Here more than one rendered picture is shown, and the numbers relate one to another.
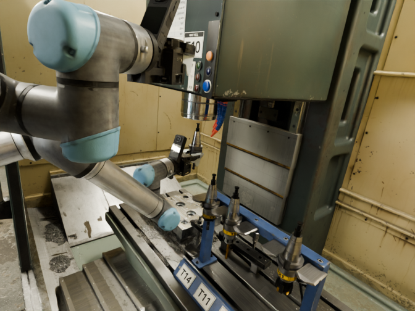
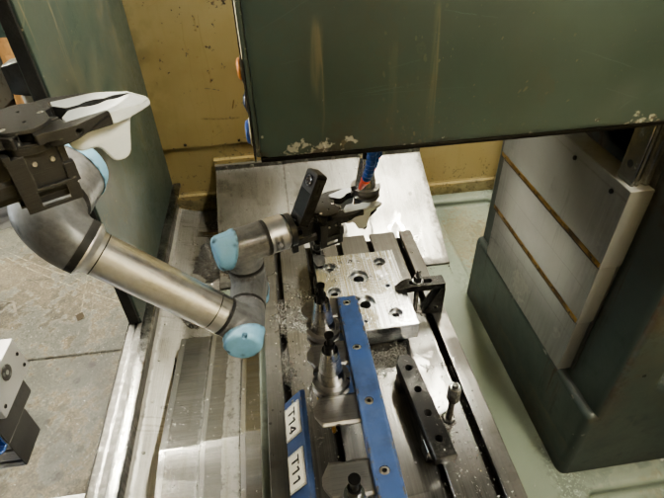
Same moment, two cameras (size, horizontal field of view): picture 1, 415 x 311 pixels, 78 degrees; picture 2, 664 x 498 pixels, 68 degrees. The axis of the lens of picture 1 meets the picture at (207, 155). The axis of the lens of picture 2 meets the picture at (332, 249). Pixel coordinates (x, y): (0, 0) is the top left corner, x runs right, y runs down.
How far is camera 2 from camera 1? 0.55 m
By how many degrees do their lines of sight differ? 36
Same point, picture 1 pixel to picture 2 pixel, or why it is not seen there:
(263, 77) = (413, 96)
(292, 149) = (613, 222)
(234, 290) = not seen: hidden behind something
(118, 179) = (128, 279)
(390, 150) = not seen: outside the picture
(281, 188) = (577, 301)
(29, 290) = (128, 353)
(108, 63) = not seen: outside the picture
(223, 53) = (258, 66)
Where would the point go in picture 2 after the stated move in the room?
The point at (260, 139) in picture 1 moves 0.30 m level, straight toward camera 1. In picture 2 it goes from (558, 172) to (485, 233)
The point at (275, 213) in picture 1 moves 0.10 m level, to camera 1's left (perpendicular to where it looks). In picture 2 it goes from (558, 345) to (516, 328)
